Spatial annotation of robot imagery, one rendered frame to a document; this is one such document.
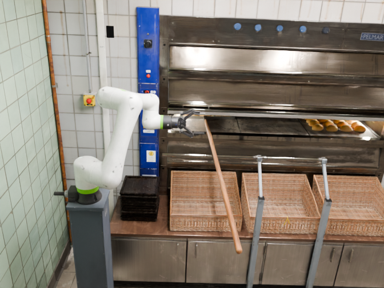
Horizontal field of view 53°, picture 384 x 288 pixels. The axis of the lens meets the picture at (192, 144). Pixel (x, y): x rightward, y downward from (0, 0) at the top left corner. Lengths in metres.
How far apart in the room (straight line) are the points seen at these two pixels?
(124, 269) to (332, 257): 1.63
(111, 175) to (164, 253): 1.22
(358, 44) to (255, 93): 0.84
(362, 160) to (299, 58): 1.06
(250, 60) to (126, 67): 0.94
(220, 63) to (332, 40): 0.84
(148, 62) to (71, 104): 0.71
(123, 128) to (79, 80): 1.16
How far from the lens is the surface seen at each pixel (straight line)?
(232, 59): 2.98
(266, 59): 3.02
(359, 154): 3.54
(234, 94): 3.05
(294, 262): 3.25
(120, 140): 2.03
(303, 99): 3.16
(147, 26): 2.90
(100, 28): 2.97
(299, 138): 3.29
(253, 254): 3.06
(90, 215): 2.23
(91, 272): 2.50
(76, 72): 3.11
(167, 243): 3.03
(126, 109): 2.02
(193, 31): 2.94
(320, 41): 3.10
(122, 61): 3.00
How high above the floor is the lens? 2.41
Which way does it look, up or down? 24 degrees down
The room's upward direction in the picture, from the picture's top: 2 degrees clockwise
